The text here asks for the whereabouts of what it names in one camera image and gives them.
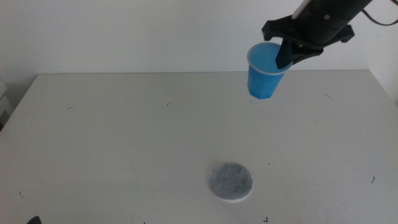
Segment black cable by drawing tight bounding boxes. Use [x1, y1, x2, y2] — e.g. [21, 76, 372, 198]
[361, 8, 398, 27]

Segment round grey cup mat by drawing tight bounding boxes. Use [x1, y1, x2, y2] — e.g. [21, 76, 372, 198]
[208, 162, 254, 203]

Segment blue plastic cup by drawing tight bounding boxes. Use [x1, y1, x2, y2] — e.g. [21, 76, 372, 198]
[246, 42, 294, 100]

